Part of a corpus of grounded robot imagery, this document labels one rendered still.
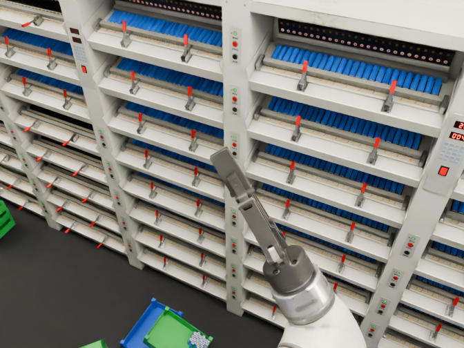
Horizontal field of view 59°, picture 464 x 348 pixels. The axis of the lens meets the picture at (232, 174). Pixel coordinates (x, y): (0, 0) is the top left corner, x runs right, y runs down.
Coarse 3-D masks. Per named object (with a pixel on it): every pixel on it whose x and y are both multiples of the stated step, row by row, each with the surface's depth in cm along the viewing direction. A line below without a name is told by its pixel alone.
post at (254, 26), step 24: (240, 0) 122; (240, 24) 126; (264, 24) 136; (240, 72) 137; (240, 96) 143; (240, 120) 149; (240, 144) 156; (240, 168) 164; (240, 216) 182; (240, 240) 193; (240, 264) 205; (240, 288) 218; (240, 312) 234
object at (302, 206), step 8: (256, 192) 178; (264, 192) 176; (280, 200) 174; (296, 208) 172; (304, 208) 170; (312, 208) 169; (312, 216) 169; (320, 216) 168; (328, 216) 166; (336, 216) 166; (360, 224) 162; (368, 232) 162; (376, 232) 160; (384, 232) 159
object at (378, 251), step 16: (272, 208) 175; (288, 224) 172; (304, 224) 169; (320, 224) 168; (336, 224) 166; (336, 240) 163; (368, 240) 161; (384, 240) 160; (368, 256) 162; (384, 256) 157
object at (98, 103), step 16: (64, 0) 154; (80, 0) 153; (96, 0) 160; (112, 0) 168; (64, 16) 159; (80, 16) 156; (96, 64) 171; (80, 80) 178; (96, 96) 179; (112, 96) 185; (96, 112) 186; (96, 128) 194; (112, 144) 196; (112, 160) 203; (112, 192) 221; (128, 224) 234; (128, 256) 258
